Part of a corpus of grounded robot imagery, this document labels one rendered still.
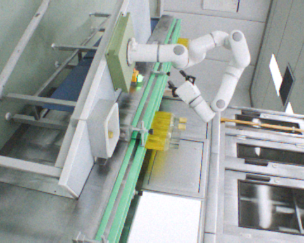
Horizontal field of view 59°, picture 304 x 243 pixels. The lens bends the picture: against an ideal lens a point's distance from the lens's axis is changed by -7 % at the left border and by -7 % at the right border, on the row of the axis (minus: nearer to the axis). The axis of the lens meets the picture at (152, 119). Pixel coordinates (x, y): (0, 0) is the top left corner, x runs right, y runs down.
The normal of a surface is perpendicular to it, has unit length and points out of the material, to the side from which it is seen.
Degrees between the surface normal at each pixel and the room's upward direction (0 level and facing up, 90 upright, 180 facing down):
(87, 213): 90
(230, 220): 90
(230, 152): 90
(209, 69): 90
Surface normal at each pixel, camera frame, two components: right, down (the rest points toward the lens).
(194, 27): -0.19, 0.62
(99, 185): 0.03, -0.78
